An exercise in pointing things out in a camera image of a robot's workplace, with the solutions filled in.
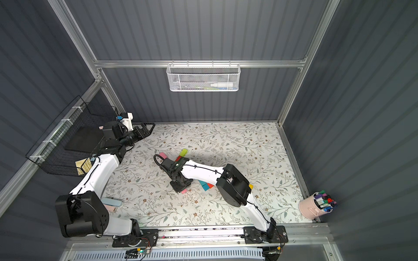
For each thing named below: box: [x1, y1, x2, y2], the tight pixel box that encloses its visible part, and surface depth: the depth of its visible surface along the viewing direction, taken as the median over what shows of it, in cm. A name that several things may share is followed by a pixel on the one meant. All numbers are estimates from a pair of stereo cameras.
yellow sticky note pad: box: [74, 157, 92, 176], surface depth 63 cm
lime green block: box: [179, 148, 189, 158], surface depth 107 cm
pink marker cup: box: [298, 189, 337, 220], surface depth 74 cm
